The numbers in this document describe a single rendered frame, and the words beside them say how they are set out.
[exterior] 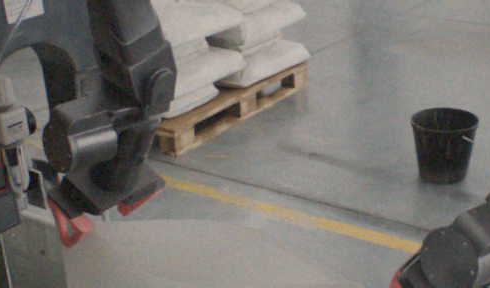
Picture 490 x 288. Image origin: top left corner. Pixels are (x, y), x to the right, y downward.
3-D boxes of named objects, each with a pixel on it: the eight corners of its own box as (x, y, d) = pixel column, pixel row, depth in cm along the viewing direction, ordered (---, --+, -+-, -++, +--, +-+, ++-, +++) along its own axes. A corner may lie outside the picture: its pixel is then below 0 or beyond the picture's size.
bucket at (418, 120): (487, 168, 359) (490, 114, 349) (460, 194, 336) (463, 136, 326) (426, 156, 374) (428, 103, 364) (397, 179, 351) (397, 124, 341)
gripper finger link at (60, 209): (33, 234, 97) (48, 182, 92) (77, 211, 103) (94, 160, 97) (70, 271, 96) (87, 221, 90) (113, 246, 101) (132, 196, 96)
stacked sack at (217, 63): (251, 72, 420) (250, 44, 414) (169, 111, 368) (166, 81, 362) (188, 62, 440) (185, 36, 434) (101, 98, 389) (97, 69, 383)
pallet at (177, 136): (308, 85, 475) (307, 61, 469) (177, 158, 381) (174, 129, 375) (199, 68, 514) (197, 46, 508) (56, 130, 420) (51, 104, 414)
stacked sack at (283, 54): (315, 64, 471) (314, 38, 465) (246, 97, 420) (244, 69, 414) (256, 55, 493) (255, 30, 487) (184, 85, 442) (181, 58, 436)
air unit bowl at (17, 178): (36, 187, 99) (28, 141, 96) (16, 196, 96) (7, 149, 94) (21, 182, 100) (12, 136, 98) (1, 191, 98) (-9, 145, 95)
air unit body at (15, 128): (48, 191, 100) (27, 73, 94) (18, 206, 96) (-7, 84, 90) (25, 184, 102) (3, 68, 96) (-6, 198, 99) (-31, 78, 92)
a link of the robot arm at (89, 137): (179, 68, 86) (130, 37, 90) (89, 88, 78) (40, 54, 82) (166, 163, 92) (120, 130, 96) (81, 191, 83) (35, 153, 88)
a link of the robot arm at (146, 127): (173, 116, 90) (144, 84, 92) (123, 130, 85) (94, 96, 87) (156, 159, 95) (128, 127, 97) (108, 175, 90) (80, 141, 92)
